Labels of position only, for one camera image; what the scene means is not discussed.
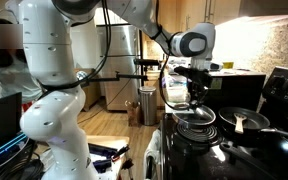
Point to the black orange bar clamp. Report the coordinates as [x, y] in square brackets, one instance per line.
[128, 165]
[120, 153]

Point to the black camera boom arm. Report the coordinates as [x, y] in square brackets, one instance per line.
[124, 77]

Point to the black microwave oven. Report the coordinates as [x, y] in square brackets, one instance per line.
[240, 90]

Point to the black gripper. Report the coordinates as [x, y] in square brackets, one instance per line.
[200, 78]

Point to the stainless steel refrigerator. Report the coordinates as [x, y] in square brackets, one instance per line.
[124, 43]

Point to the small brown floor object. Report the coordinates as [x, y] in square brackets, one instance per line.
[133, 115]

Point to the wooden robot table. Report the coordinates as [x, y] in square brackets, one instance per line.
[110, 140]

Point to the person in grey shirt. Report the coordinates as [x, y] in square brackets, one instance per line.
[14, 80]

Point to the stainless steel trash can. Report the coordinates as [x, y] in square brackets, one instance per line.
[148, 106]

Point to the yellow container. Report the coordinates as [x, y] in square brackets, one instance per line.
[228, 65]

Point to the wooden kitchen counter cabinet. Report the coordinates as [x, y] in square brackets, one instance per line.
[92, 95]

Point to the black monitor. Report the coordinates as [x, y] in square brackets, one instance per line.
[0, 120]

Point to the wooden wall cabinets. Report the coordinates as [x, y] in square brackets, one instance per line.
[224, 10]

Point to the dark blue clamp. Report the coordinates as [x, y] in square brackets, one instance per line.
[100, 156]

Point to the clear plastic containers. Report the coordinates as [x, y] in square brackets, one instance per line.
[175, 90]

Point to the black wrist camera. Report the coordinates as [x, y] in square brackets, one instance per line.
[182, 70]

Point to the black electric stove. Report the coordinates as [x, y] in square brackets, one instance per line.
[285, 90]

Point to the steel bowl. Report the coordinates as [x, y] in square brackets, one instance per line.
[81, 75]

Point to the pale yellow towel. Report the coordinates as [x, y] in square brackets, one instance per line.
[152, 150]

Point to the glass pot lid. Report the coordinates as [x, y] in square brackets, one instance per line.
[204, 118]

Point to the wooden spatula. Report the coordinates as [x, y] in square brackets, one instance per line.
[240, 125]

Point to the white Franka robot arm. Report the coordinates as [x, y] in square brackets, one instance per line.
[50, 50]

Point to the black frying pan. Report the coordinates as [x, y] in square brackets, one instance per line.
[257, 121]

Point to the black pot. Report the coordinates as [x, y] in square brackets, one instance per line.
[239, 155]

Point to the large coil burner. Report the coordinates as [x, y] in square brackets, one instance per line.
[197, 133]

